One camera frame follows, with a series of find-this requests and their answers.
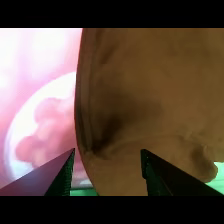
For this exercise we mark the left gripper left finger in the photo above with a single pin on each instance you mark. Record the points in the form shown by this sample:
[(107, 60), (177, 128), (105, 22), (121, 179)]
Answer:
[(50, 176)]

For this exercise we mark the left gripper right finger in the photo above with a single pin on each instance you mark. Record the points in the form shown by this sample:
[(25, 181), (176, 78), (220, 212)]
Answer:
[(166, 180)]

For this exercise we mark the brown garment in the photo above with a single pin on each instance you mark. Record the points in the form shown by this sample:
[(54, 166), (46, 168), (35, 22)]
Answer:
[(150, 100)]

